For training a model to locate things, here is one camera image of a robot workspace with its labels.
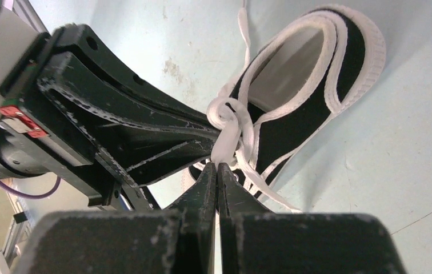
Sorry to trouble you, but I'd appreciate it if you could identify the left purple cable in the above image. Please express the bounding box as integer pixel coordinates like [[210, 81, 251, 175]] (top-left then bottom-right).
[[0, 175, 62, 200]]

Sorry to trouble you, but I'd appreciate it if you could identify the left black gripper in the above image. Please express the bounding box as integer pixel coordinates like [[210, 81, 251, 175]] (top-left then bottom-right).
[[0, 24, 219, 211]]

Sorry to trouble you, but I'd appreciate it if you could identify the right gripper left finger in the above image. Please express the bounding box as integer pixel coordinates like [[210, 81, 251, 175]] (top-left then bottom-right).
[[14, 163, 217, 273]]

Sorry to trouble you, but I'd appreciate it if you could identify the black white sneaker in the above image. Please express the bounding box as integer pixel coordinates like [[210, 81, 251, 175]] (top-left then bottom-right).
[[182, 4, 386, 213]]

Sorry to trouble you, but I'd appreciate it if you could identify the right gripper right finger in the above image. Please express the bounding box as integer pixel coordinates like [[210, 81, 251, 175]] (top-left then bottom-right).
[[218, 163, 406, 273]]

